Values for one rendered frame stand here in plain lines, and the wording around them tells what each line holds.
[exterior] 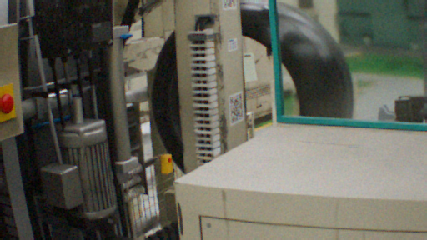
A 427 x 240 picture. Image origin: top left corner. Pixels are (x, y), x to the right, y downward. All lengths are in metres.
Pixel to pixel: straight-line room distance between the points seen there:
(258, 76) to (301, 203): 6.06
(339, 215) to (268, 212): 0.11
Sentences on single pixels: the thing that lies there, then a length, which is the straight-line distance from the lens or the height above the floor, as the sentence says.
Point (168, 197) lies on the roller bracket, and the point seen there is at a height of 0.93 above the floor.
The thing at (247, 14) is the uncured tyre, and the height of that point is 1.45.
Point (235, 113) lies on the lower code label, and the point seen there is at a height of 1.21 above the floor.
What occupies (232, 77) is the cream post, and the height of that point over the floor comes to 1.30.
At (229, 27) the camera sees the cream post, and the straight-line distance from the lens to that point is 1.57.
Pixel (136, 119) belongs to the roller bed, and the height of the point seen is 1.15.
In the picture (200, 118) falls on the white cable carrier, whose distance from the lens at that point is 1.54.
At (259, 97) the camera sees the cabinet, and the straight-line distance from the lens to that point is 6.88.
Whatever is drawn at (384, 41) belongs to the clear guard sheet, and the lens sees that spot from 1.10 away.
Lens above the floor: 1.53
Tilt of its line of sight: 12 degrees down
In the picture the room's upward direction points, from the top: 4 degrees counter-clockwise
